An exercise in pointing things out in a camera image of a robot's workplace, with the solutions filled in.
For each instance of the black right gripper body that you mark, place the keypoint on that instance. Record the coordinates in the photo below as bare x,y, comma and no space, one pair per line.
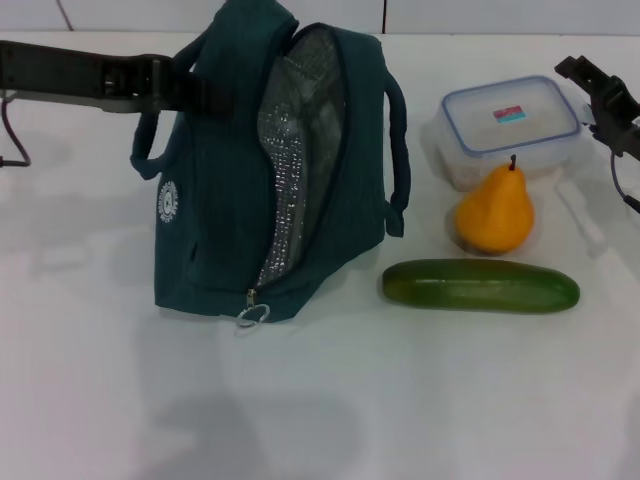
617,115

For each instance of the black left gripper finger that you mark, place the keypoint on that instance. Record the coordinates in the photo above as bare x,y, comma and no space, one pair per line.
210,100

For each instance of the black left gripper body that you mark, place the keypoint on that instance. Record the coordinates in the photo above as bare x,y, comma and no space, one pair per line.
60,72

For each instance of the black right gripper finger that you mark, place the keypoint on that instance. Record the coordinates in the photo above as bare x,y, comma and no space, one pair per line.
575,67

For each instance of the clear blue-rimmed food container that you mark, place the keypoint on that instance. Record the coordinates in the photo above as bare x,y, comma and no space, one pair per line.
510,125

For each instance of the dark teal insulated lunch bag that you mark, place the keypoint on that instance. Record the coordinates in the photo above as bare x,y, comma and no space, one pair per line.
215,200

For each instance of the orange pear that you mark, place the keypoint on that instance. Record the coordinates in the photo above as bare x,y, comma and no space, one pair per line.
495,215

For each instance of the green cucumber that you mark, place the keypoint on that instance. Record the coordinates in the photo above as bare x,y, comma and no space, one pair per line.
480,286

